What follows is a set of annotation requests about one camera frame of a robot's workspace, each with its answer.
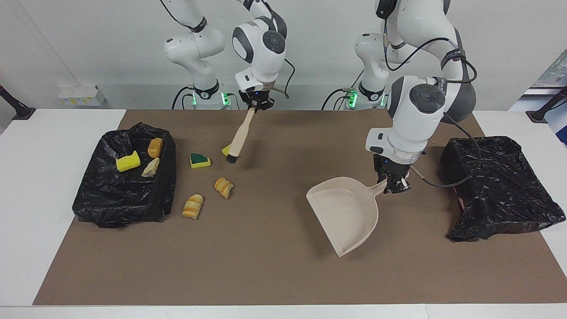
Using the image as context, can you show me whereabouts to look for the beige hand brush black bristles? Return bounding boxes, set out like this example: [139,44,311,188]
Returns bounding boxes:
[225,108,256,164]

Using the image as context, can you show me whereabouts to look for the beige plastic dustpan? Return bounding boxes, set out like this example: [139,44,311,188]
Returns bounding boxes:
[306,177,388,258]

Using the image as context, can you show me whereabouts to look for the striped croissant piece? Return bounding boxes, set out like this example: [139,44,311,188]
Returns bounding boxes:
[182,194,204,220]
[141,158,160,178]
[214,178,234,200]

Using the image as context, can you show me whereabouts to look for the black trash bag bin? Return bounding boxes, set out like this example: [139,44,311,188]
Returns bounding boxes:
[72,122,177,229]
[440,136,567,242]

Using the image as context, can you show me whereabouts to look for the brown table mat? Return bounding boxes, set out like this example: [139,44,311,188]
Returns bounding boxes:
[32,109,567,306]

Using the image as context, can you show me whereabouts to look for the printed grey board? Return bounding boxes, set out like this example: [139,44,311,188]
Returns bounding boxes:
[509,60,567,147]

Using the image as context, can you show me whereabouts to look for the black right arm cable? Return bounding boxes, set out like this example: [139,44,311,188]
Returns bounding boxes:
[159,0,296,99]

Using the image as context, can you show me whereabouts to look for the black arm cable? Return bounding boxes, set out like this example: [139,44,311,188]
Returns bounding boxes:
[159,0,296,99]
[383,22,482,189]

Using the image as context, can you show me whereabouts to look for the black base cable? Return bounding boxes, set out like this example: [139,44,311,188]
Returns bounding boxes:
[321,88,355,110]
[172,86,195,110]

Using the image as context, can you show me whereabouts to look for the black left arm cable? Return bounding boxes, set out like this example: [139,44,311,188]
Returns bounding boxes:
[383,22,482,189]

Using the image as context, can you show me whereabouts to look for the white wall socket box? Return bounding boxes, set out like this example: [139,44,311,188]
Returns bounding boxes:
[58,85,107,107]

